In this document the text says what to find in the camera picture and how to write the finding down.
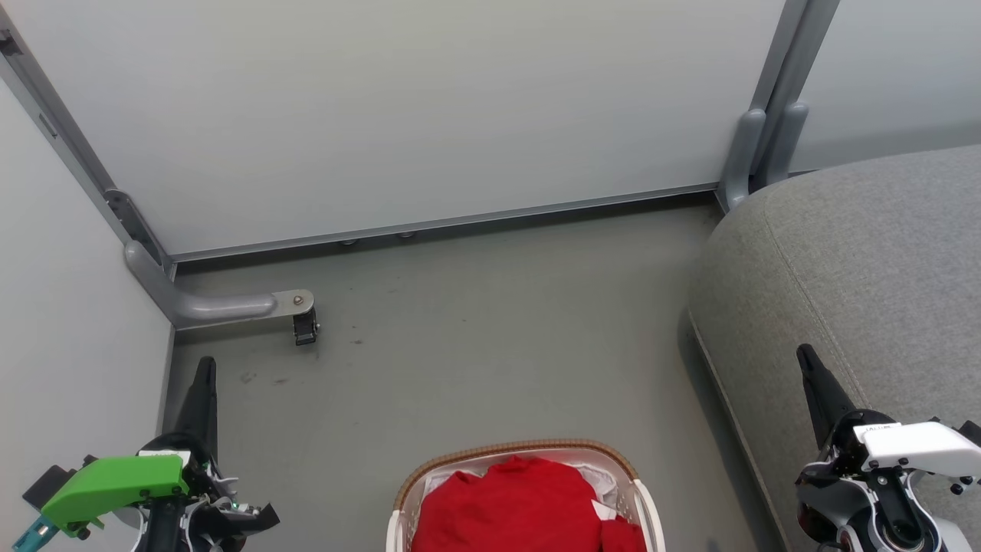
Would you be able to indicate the grey partition bottom rail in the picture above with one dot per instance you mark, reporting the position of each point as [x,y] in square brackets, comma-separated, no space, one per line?
[444,222]

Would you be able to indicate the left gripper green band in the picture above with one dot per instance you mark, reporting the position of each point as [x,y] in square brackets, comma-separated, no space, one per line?
[115,483]

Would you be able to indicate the grey partition double post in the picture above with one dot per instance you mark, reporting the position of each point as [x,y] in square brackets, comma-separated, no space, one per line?
[774,115]

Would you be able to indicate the grey partition foot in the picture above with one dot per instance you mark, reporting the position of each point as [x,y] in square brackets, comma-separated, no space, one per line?
[207,305]

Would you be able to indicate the white laundry basket brown rim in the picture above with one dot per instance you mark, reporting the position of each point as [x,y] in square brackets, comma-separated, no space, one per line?
[644,502]

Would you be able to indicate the black caster wheel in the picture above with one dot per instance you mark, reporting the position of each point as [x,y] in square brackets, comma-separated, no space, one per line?
[305,330]

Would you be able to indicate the grey fabric sofa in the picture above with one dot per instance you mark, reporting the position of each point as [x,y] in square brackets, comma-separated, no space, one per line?
[858,291]

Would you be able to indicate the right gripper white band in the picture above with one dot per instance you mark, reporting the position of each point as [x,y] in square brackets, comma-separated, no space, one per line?
[912,448]

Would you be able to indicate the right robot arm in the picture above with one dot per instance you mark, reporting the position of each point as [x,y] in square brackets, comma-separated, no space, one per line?
[897,533]

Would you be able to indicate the grey partition post with bracket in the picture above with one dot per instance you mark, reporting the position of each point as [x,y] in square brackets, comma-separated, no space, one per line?
[69,138]

